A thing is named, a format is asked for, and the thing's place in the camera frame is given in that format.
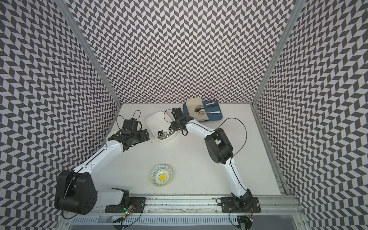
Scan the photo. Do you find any white storage box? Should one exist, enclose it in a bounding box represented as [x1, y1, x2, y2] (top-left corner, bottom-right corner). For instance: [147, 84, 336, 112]
[146, 111, 177, 142]

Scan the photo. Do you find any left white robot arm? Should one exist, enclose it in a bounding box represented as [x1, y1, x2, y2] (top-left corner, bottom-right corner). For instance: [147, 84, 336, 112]
[54, 129, 150, 215]

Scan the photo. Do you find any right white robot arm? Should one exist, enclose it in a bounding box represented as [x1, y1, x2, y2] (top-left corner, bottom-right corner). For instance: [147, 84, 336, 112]
[171, 108, 254, 211]

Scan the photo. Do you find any silver wing nut pile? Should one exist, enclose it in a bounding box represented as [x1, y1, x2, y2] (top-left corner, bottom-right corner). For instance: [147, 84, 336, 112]
[157, 129, 174, 140]

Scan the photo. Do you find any beige cloth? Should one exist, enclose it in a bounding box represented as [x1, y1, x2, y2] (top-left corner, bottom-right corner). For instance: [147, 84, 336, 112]
[185, 97, 209, 123]

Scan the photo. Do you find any teal tray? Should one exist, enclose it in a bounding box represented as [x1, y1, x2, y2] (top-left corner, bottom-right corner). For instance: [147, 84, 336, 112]
[201, 100, 223, 121]

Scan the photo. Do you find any yellow patterned bowl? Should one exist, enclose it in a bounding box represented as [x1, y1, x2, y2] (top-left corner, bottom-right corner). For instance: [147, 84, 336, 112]
[150, 164, 173, 187]

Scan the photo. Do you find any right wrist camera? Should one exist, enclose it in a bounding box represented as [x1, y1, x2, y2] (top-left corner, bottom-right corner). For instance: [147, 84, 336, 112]
[172, 108, 184, 119]

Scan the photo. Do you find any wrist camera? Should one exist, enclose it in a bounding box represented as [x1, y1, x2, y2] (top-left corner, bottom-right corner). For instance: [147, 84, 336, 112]
[172, 108, 184, 119]
[123, 119, 139, 132]

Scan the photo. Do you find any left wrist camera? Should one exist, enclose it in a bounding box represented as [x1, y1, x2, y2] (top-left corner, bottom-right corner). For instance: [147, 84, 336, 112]
[123, 119, 139, 132]

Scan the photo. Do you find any dark handled spoon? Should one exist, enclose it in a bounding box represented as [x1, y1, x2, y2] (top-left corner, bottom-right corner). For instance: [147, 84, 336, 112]
[195, 106, 207, 113]

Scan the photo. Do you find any white handled spoon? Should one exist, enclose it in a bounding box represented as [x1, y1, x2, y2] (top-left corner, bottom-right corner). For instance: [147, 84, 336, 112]
[198, 111, 221, 116]

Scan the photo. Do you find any pink handled spoon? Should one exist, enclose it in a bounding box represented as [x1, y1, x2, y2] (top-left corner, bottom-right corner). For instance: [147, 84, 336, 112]
[196, 102, 216, 108]

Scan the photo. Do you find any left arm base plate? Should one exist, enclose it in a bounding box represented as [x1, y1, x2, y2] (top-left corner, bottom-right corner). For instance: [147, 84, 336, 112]
[105, 197, 147, 213]

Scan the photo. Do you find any aluminium rail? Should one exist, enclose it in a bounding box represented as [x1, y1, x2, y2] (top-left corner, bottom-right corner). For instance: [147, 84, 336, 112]
[86, 194, 302, 216]

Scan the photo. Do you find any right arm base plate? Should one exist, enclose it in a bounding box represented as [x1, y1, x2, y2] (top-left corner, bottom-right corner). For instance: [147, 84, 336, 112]
[219, 197, 261, 213]

